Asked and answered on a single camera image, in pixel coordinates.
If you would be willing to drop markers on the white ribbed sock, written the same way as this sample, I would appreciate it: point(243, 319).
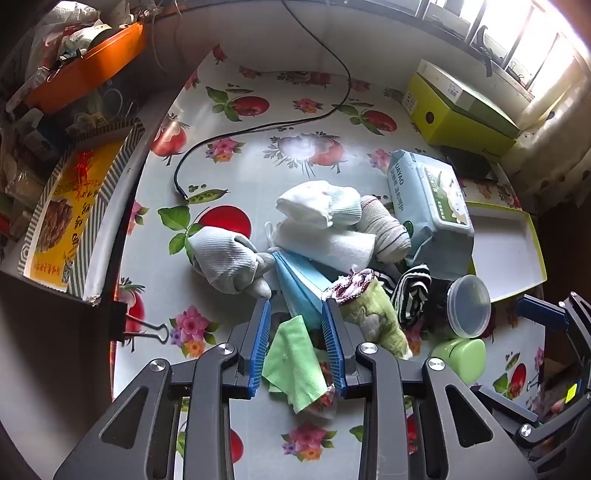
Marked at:
point(226, 261)

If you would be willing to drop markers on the yellow-green cardboard box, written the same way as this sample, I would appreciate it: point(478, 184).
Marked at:
point(443, 127)

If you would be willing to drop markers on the floral plastic tablecloth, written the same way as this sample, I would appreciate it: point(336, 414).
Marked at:
point(277, 161)

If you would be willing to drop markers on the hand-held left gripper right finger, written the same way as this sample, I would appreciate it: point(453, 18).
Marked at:
point(332, 350)

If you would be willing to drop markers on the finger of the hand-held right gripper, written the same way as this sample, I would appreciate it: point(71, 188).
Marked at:
point(540, 311)
point(508, 410)

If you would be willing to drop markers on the beige striped cloth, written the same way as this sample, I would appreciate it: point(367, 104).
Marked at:
point(383, 226)

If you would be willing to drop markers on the blue face mask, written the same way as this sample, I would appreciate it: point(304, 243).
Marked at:
point(298, 286)

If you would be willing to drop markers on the black and white striped sock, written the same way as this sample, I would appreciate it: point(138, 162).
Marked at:
point(411, 295)

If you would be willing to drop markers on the black power bank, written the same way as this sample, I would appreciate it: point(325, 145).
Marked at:
point(466, 161)

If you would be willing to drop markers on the cream dotted curtain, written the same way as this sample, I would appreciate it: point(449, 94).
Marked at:
point(554, 152)

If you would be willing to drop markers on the dark green cardboard box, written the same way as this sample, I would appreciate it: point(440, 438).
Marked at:
point(475, 104)

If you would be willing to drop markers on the clear plastic round container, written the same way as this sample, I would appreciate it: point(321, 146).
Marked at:
point(468, 304)

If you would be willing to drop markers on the green plastic jar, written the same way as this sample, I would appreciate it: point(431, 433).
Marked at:
point(461, 357)

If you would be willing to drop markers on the white socks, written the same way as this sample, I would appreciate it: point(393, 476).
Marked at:
point(314, 203)

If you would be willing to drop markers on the yellow-green shallow box tray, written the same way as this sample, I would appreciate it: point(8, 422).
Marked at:
point(503, 249)

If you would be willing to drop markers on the printed striped cardboard box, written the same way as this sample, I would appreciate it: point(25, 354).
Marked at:
point(69, 207)

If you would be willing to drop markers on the light blue wet wipes pack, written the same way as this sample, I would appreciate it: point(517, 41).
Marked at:
point(429, 207)

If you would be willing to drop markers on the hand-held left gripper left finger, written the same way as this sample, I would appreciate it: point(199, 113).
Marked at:
point(260, 346)

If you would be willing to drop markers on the white towel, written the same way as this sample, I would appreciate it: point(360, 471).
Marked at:
point(332, 247)

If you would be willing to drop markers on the pile of packets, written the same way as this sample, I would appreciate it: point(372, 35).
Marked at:
point(69, 37)

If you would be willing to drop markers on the green plush towel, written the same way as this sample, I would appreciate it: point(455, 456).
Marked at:
point(374, 318)

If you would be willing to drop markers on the window frame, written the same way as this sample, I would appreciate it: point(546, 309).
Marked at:
point(508, 41)

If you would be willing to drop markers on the black binder clip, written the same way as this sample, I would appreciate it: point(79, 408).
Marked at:
point(117, 323)

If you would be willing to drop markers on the light green cloth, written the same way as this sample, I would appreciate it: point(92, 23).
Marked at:
point(291, 364)

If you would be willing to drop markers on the orange plastic tray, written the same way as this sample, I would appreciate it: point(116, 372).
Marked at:
point(92, 64)

